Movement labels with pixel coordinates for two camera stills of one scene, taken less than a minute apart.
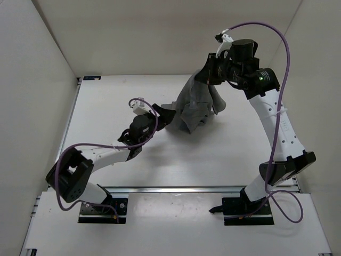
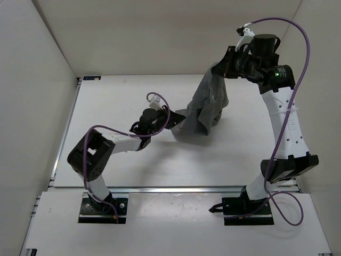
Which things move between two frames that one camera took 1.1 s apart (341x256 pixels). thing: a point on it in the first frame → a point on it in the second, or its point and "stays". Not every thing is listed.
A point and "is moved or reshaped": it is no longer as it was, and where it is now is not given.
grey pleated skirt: [199, 101] is moved or reshaped
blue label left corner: [91, 78] stays
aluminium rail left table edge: [79, 82] stays
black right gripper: [207, 74] → [225, 68]
